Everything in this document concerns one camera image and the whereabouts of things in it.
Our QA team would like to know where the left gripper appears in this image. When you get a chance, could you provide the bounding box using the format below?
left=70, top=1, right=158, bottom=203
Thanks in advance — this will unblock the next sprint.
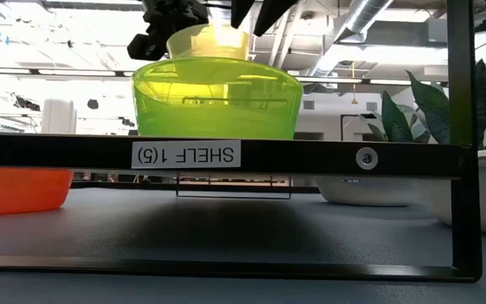
left=141, top=0, right=209, bottom=37

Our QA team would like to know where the yellow translucent plastic bowl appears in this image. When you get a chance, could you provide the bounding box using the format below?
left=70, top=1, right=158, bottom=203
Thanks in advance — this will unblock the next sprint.
left=165, top=21, right=251, bottom=61

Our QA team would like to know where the green translucent plastic bowl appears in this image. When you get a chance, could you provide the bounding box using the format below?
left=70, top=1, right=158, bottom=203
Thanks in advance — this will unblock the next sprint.
left=131, top=57, right=305, bottom=141

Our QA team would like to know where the red translucent plastic bowl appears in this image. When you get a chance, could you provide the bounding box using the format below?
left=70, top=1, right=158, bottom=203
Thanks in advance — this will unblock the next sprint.
left=0, top=166, right=74, bottom=216

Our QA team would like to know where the white shelf label sticker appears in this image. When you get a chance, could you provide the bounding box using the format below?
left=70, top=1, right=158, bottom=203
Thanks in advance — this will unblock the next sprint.
left=131, top=139, right=242, bottom=170

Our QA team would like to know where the wooden tray board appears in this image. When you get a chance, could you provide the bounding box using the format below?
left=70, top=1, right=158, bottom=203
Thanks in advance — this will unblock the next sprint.
left=0, top=0, right=483, bottom=283

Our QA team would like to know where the white cylindrical column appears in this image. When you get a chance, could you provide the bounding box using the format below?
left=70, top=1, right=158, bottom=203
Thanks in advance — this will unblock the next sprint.
left=41, top=98, right=78, bottom=135

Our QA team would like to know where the green plant in white pot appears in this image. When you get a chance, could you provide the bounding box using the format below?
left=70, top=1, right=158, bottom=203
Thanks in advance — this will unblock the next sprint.
left=406, top=58, right=486, bottom=149
left=380, top=90, right=432, bottom=144

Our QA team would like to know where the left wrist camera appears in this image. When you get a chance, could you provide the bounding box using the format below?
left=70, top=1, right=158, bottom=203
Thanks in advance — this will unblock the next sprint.
left=127, top=32, right=168, bottom=61

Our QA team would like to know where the silver ventilation duct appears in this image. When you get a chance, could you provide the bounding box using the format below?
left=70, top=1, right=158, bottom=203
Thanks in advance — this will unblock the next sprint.
left=308, top=0, right=396, bottom=78

